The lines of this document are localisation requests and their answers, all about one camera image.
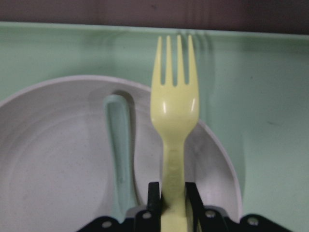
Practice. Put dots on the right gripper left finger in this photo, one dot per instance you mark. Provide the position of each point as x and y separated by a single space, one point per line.
143 218

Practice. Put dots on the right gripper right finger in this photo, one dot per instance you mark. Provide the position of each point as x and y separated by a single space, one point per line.
210 218

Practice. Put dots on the white round plate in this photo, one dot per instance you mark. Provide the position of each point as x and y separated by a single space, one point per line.
56 170

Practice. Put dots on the yellow plastic fork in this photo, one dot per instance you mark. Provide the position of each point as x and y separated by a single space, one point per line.
174 111

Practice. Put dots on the teal plastic spoon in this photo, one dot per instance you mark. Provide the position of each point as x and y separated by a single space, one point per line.
117 120

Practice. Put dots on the light green plastic tray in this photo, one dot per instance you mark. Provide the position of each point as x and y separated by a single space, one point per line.
254 91

